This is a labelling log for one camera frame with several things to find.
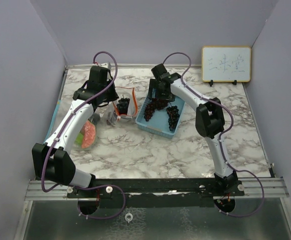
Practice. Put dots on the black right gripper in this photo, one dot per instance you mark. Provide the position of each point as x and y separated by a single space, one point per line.
154 84

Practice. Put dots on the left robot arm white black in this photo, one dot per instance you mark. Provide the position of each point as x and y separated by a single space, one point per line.
51 159

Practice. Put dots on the small whiteboard wooden frame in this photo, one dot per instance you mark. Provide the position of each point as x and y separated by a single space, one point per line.
226 64

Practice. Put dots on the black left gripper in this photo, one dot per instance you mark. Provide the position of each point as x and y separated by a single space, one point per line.
113 96

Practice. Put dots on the clear bag blue zipper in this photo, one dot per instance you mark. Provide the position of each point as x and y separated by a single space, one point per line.
75 128

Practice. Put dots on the watermelon slice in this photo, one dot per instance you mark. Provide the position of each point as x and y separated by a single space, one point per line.
89 132

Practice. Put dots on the dark purple plum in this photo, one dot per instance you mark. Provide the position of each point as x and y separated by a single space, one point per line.
95 118

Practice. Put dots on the blue plastic basket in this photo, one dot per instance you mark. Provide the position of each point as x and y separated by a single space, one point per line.
158 124

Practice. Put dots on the dark grape bunch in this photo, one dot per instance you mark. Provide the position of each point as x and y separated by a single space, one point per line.
173 117
123 105

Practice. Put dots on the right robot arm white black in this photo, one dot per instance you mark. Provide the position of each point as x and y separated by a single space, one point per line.
209 119

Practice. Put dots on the clear bag orange zipper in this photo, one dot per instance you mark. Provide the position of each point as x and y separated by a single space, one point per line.
133 106

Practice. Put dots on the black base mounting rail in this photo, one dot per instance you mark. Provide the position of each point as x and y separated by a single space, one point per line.
155 193

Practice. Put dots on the green leaf vegetable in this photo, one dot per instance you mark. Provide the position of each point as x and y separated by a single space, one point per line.
79 139

